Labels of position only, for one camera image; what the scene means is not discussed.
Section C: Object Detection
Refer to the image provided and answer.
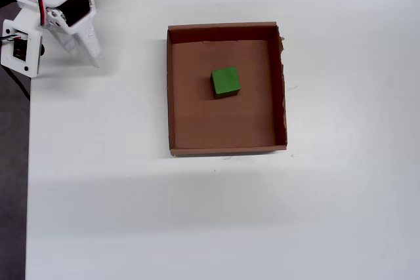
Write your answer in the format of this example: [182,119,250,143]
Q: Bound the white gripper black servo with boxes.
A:
[15,0,104,70]

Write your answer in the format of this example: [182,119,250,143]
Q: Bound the green cube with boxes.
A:
[209,66,242,100]

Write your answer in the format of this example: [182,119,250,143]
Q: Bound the brown cardboard box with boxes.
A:
[166,21,289,157]

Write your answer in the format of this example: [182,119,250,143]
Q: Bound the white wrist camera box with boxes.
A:
[0,7,45,79]

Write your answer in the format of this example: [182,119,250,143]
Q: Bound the thin black camera cable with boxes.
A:
[0,66,32,99]

